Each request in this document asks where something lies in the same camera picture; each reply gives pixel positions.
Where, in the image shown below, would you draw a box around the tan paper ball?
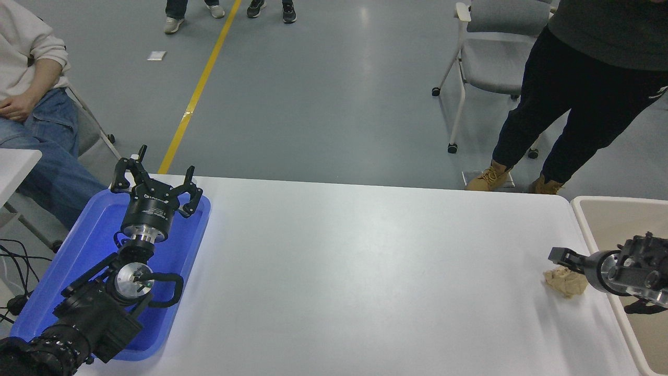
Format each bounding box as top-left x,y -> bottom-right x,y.
543,265 -> 589,299

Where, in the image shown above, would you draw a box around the blue plastic tray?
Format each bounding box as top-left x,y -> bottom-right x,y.
9,188 -> 212,362

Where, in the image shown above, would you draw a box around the seated person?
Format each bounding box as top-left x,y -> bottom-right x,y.
0,0 -> 108,230

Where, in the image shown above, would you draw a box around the person's hand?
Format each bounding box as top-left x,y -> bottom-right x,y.
0,94 -> 40,122

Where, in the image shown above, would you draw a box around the standing person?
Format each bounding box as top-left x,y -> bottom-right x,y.
466,0 -> 668,195

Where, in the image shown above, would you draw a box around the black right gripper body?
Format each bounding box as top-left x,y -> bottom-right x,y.
583,251 -> 607,294

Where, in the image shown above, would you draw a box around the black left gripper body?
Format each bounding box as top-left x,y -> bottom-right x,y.
121,183 -> 181,233

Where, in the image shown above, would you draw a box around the small white side table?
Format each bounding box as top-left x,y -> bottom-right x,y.
0,148 -> 42,207

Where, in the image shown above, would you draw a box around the black floor cables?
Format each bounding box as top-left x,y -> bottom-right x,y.
0,239 -> 53,324

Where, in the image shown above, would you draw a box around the person with black shoes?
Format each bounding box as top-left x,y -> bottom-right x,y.
246,0 -> 297,24

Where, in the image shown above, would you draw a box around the person with white shoes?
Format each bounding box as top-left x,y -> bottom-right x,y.
164,0 -> 226,34

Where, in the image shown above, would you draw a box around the folding chair with grey seat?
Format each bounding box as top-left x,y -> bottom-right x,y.
3,86 -> 122,252

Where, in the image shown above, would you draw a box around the grey wheeled chair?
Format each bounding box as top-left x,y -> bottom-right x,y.
432,0 -> 562,159

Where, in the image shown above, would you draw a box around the large pale bin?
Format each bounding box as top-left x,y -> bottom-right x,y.
570,196 -> 668,376

